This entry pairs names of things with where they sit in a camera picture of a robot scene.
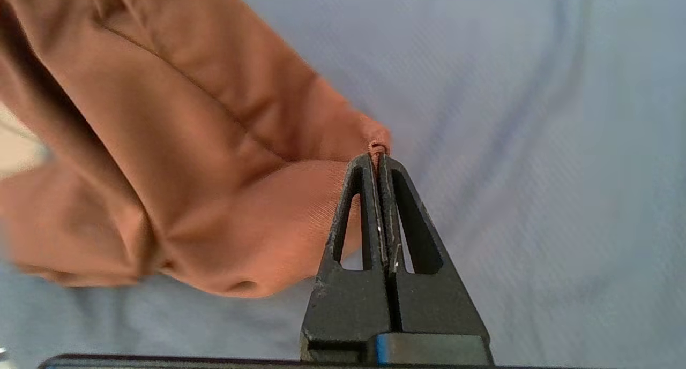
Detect blue bed sheet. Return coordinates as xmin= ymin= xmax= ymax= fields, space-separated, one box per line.
xmin=0 ymin=0 xmax=686 ymax=369

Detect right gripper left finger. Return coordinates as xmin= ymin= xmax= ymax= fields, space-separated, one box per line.
xmin=300 ymin=154 xmax=394 ymax=364

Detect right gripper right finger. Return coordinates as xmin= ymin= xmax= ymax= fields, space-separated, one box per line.
xmin=379 ymin=154 xmax=494 ymax=365

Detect brown drawstring shorts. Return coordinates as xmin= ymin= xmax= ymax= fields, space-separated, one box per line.
xmin=0 ymin=0 xmax=392 ymax=299

